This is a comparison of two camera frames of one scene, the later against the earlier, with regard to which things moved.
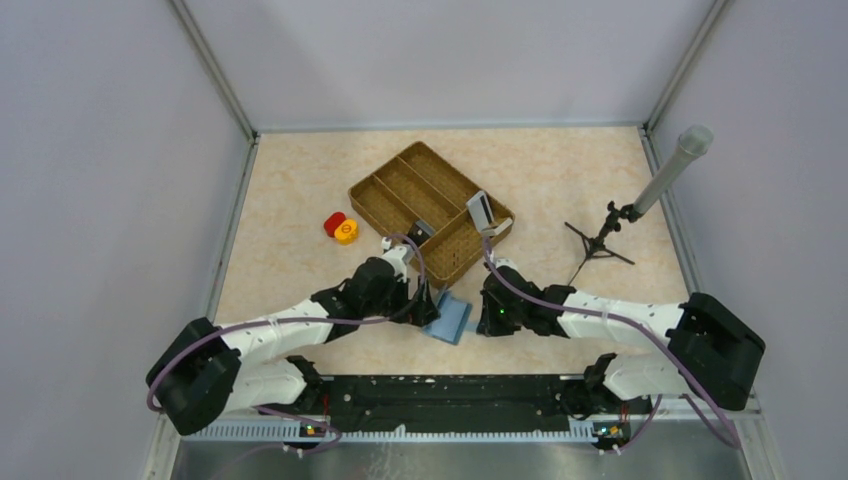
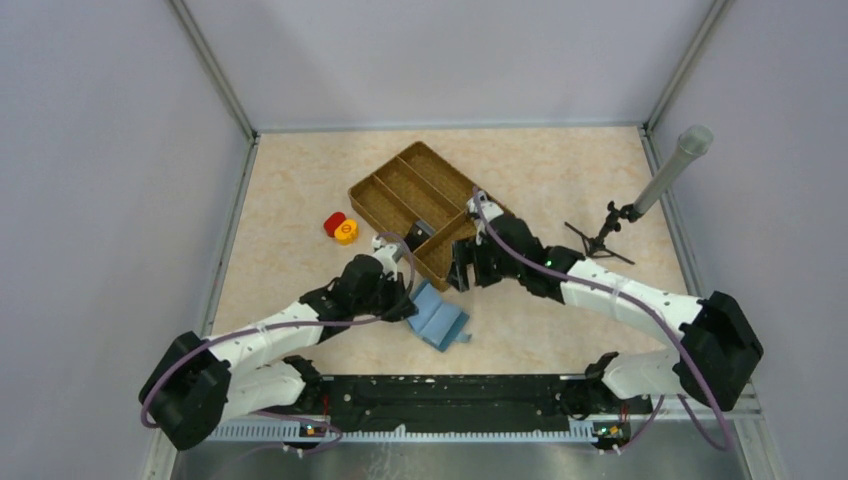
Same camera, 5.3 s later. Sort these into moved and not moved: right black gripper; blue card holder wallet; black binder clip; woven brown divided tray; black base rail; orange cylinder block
Moved: right black gripper; blue card holder wallet
Not moved: black binder clip; orange cylinder block; woven brown divided tray; black base rail
